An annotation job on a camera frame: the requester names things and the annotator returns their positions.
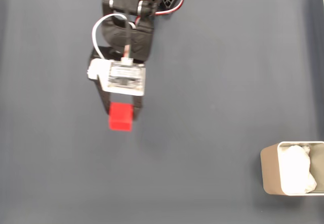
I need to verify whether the white crumpled paper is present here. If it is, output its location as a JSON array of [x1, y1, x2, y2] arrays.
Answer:
[[279, 144, 317, 195]]

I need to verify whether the red cube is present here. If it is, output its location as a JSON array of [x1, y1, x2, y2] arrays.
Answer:
[[108, 102, 134, 132]]

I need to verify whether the beige metal box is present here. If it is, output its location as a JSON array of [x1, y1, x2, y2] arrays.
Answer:
[[260, 140, 324, 197]]

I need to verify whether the white red gripper servo cable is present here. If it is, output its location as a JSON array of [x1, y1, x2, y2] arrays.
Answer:
[[91, 13, 137, 60]]

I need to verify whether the white red wrist servo cable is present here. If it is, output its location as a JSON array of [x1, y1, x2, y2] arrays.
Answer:
[[136, 0, 185, 24]]

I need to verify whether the white camera board mount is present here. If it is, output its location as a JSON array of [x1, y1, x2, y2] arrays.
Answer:
[[87, 57, 147, 97]]

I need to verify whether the black camera cable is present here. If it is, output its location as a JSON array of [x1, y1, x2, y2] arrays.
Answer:
[[123, 10, 133, 58]]

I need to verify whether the dark grey table mat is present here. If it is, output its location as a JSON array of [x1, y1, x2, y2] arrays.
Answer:
[[0, 0, 324, 224]]

